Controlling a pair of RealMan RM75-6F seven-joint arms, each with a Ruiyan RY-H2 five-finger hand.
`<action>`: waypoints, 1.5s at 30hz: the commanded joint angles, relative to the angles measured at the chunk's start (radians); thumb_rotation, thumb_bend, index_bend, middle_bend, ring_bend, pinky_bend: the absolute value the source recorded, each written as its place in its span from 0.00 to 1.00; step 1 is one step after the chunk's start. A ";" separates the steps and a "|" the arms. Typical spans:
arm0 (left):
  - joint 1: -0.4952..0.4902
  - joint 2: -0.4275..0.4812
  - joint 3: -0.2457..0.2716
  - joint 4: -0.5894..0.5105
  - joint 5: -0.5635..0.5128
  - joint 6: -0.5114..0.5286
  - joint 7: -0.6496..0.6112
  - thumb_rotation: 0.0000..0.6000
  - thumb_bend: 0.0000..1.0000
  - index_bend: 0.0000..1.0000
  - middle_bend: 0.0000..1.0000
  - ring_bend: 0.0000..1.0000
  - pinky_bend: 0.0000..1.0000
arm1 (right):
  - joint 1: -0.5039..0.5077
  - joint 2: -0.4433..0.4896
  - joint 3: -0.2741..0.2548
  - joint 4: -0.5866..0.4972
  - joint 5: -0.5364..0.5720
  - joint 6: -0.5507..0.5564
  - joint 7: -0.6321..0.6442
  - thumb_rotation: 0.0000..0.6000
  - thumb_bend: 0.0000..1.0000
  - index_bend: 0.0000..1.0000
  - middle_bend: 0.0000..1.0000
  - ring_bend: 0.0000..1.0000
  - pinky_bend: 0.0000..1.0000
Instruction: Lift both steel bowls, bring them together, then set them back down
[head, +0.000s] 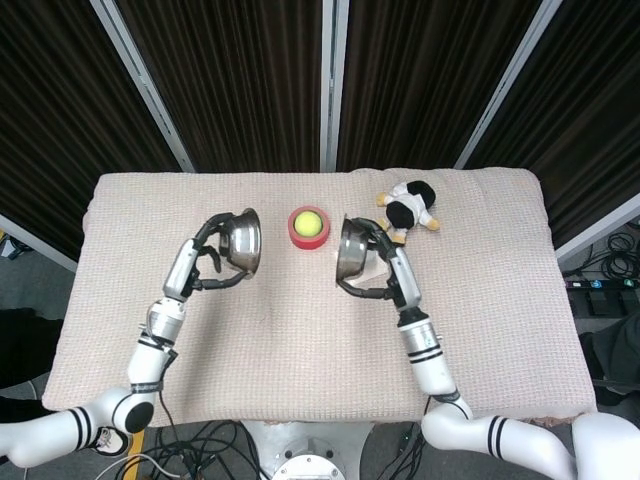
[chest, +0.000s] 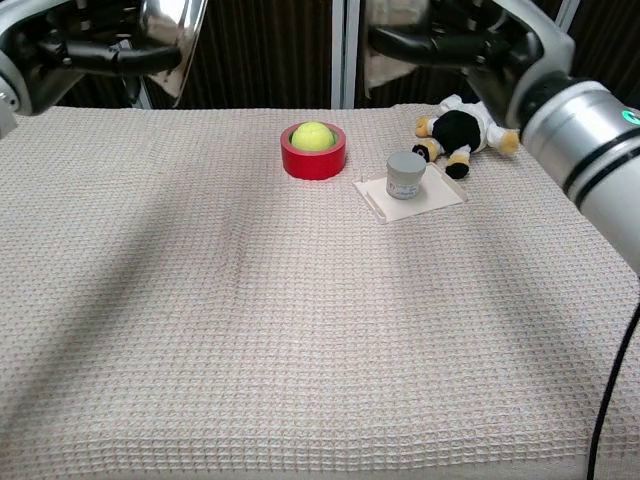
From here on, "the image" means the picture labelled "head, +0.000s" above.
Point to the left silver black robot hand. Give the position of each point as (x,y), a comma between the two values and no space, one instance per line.
(180,272)

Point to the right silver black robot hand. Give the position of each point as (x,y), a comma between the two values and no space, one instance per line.
(406,277)

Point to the stainless steel bowl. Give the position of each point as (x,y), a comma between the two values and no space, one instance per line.
(245,245)
(352,255)

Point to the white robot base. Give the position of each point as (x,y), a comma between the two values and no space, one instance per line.
(300,445)

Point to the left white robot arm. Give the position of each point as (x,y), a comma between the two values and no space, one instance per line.
(147,360)

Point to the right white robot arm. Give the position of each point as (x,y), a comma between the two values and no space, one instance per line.
(430,360)

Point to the black and white plush toy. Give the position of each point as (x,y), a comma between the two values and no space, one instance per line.
(400,212)

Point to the red tape roll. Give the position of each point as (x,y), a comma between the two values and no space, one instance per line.
(307,243)

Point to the yellow-green tennis ball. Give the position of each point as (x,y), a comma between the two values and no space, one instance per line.
(307,223)

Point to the beige waffle-weave table cloth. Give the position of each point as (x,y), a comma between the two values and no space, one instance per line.
(300,350)

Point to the white patterned shoe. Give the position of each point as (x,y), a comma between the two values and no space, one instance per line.
(111,440)

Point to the aluminium partition post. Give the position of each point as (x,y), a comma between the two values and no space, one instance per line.
(145,90)
(510,85)
(595,232)
(40,245)
(334,85)

